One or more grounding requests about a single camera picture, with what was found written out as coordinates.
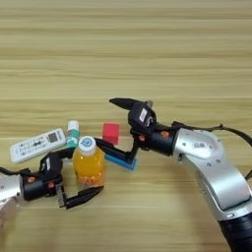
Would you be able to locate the white remote control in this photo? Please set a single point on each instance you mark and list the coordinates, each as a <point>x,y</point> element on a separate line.
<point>37,145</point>

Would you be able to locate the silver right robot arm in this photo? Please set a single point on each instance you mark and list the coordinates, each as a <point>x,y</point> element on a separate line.
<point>210,164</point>

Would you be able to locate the white green glue stick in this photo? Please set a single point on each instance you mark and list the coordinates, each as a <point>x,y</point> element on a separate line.
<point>73,134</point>

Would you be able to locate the red cube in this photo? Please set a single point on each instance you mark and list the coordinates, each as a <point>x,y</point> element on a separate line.
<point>111,134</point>

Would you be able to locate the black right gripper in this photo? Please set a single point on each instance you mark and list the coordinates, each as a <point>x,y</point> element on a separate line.
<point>160,139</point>

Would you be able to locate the left gripper small black box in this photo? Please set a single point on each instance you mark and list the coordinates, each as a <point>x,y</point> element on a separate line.
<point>50,165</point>

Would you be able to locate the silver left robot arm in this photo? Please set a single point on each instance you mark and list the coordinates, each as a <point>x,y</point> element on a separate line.
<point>8,190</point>

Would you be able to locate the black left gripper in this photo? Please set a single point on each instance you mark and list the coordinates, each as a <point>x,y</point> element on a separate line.
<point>37,187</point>

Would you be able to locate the orange juice bottle white cap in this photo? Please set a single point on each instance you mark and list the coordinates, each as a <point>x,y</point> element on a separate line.
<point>88,167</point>

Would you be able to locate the right gripper small black box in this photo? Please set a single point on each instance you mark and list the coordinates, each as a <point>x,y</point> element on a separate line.
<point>142,116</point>

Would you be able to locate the gripper small black box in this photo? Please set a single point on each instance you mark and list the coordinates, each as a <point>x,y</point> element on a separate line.
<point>50,165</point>
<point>142,116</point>

